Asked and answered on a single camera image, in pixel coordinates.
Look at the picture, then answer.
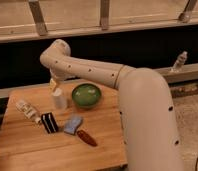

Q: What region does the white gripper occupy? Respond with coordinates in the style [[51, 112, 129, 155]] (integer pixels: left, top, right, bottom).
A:
[[49, 69, 69, 91]]

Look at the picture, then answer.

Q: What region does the white ceramic cup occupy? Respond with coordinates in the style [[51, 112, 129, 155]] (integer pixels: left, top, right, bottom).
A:
[[52, 88, 67, 109]]

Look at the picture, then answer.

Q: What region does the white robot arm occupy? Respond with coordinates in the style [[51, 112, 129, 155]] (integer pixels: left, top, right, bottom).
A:
[[40, 39, 184, 171]]

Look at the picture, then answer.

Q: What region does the black white striped eraser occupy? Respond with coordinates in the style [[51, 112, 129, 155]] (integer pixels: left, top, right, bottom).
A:
[[41, 113, 59, 134]]

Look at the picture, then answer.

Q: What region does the white plastic bottle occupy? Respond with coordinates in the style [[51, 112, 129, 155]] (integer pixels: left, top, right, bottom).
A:
[[15, 100, 41, 124]]

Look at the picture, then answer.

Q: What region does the green bowl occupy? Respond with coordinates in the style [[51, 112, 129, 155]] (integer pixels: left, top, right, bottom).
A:
[[71, 83, 102, 109]]

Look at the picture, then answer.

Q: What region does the blue sponge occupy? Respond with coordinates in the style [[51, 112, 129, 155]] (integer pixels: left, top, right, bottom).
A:
[[63, 114, 83, 135]]

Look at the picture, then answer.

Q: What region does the clear bottle in background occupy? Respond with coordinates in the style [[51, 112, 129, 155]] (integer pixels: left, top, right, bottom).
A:
[[171, 51, 187, 73]]

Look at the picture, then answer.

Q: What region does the brown wooden handle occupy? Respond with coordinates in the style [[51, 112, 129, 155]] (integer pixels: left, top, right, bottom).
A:
[[77, 130, 97, 147]]

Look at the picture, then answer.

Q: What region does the left metal bracket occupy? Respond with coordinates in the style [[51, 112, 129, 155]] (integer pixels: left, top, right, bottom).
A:
[[28, 0, 48, 36]]

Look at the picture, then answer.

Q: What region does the metal bracket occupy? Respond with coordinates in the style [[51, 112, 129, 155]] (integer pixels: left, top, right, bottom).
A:
[[28, 0, 48, 36], [100, 0, 110, 30], [178, 0, 198, 23]]

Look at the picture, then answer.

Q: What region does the middle metal bracket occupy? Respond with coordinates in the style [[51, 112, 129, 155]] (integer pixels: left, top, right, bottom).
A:
[[100, 0, 110, 30]]

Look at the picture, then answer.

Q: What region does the right metal bracket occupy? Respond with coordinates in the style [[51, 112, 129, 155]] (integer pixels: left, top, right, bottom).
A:
[[178, 0, 198, 23]]

